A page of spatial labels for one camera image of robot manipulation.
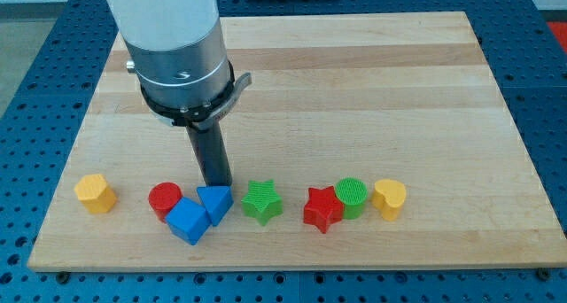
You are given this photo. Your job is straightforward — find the blue triangle block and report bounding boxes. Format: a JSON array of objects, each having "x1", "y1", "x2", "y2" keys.
[{"x1": 197, "y1": 186, "x2": 234, "y2": 226}]

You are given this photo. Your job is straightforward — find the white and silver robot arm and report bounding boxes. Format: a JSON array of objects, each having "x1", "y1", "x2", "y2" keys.
[{"x1": 106, "y1": 0, "x2": 252, "y2": 186}]

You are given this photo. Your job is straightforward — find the green star block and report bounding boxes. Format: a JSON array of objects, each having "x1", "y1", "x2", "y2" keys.
[{"x1": 241, "y1": 180, "x2": 284, "y2": 226}]

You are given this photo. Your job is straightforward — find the yellow hexagon block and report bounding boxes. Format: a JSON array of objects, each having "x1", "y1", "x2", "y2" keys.
[{"x1": 74, "y1": 174, "x2": 118, "y2": 214}]

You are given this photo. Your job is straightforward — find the yellow heart block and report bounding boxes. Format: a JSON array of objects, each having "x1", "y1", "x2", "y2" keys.
[{"x1": 371, "y1": 179, "x2": 407, "y2": 221}]

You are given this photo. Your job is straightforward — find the red star block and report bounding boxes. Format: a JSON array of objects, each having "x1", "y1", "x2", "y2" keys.
[{"x1": 303, "y1": 186, "x2": 345, "y2": 234}]

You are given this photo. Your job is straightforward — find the blue cube block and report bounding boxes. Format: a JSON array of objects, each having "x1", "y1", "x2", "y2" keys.
[{"x1": 165, "y1": 198, "x2": 212, "y2": 245}]

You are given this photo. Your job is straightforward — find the red cylinder block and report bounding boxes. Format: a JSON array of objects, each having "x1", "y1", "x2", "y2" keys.
[{"x1": 148, "y1": 182, "x2": 183, "y2": 222}]

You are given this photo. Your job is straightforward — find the wooden board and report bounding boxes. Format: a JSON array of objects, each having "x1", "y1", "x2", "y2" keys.
[{"x1": 28, "y1": 12, "x2": 566, "y2": 272}]

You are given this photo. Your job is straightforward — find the black clamp ring with lever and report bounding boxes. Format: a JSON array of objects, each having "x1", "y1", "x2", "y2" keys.
[{"x1": 140, "y1": 61, "x2": 252, "y2": 130}]

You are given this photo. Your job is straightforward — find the green cylinder block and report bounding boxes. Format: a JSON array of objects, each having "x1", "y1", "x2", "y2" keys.
[{"x1": 335, "y1": 177, "x2": 368, "y2": 220}]

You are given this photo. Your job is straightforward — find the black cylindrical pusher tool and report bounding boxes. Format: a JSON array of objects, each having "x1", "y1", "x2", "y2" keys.
[{"x1": 187, "y1": 122, "x2": 232, "y2": 186}]

